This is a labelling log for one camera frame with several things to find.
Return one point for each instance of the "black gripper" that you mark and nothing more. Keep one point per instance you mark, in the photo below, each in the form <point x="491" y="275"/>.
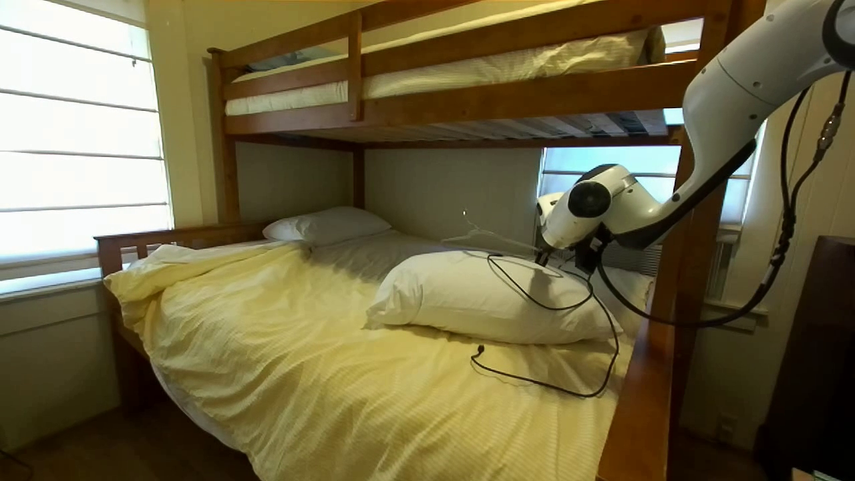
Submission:
<point x="588" y="254"/>

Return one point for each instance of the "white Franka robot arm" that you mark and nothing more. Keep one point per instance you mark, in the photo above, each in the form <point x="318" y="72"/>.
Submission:
<point x="730" y="96"/>

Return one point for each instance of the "large white pillow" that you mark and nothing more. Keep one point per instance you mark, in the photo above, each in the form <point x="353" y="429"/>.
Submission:
<point x="483" y="298"/>

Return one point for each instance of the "small white pillow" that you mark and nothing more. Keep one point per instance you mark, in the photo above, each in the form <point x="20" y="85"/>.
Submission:
<point x="329" y="224"/>

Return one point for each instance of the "grey bunk pillow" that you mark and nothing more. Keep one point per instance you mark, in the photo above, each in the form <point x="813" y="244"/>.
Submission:
<point x="284" y="59"/>

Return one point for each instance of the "white window air conditioner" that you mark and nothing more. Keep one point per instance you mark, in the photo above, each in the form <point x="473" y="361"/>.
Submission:
<point x="636" y="259"/>

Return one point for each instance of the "white bunk mattress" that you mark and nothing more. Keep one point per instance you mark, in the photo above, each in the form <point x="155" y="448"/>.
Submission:
<point x="445" y="77"/>

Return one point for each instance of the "yellow blanket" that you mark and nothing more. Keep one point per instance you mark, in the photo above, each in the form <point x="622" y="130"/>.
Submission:
<point x="312" y="375"/>

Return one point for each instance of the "dark wooden cabinet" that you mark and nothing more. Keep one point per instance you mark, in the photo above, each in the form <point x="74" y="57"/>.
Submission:
<point x="819" y="357"/>

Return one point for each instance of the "wide white window blind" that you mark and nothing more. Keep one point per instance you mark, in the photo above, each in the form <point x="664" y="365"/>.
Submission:
<point x="80" y="151"/>

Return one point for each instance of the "wooden bunk bed frame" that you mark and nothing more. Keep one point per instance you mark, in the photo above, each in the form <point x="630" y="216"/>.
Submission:
<point x="463" y="108"/>

